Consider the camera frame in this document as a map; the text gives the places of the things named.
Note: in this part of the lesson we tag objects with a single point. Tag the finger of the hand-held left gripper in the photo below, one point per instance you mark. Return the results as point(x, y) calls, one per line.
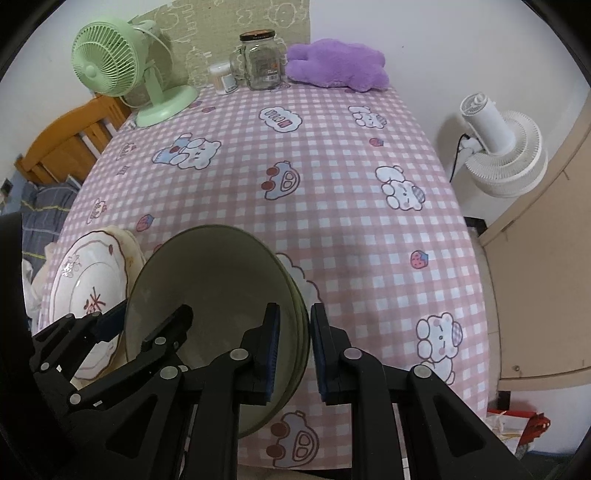
point(111, 321)
point(171, 323)

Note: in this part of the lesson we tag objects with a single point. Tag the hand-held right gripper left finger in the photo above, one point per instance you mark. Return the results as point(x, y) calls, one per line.
point(272, 350)

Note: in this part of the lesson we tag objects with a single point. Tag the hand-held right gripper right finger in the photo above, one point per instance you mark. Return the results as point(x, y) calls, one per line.
point(318, 350)

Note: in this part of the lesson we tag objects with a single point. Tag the white scalloped red flower plate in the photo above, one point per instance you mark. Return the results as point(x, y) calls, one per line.
point(87, 286)

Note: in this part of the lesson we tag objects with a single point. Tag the large round yellow floral plate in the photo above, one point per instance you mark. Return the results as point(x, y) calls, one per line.
point(139, 258)

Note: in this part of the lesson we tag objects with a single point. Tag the small scalloped yellow floral plate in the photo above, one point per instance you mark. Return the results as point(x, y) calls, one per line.
point(123, 244)

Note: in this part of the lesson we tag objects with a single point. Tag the cream crumpled cloth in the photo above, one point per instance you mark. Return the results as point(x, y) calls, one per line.
point(45, 272)

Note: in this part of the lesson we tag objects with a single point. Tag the white plastic bag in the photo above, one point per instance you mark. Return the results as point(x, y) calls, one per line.
point(30, 286)

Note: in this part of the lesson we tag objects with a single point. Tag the grey plaid pillow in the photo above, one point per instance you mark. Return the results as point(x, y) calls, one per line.
point(41, 207)

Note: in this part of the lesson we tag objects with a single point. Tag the pink checked cartoon tablecloth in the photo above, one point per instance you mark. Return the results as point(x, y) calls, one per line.
point(346, 207)

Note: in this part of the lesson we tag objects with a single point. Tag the wooden bed headboard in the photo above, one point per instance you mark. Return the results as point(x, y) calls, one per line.
point(69, 138)

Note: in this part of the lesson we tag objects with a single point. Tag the red paper bag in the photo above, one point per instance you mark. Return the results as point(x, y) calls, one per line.
point(517, 424)

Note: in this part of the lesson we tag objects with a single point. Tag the beige door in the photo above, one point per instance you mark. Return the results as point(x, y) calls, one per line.
point(545, 277)

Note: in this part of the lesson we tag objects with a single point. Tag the cotton swab container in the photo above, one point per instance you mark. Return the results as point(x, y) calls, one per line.
point(222, 78)

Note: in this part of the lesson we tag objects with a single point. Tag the green desk fan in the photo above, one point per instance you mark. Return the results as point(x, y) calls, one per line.
point(115, 69)

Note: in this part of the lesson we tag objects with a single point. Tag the white fan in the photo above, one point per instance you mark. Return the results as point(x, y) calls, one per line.
point(503, 147)

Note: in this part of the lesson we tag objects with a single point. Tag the glass jar with dark lid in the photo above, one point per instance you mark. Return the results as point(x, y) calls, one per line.
point(261, 60)

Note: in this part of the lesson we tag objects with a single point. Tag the purple plush toy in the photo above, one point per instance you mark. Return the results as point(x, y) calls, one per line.
point(337, 64)

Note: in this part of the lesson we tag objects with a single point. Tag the green patterned board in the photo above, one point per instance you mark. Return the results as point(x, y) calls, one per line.
point(231, 32)

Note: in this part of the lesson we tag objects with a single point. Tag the wall socket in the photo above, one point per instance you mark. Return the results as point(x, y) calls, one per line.
point(7, 187)

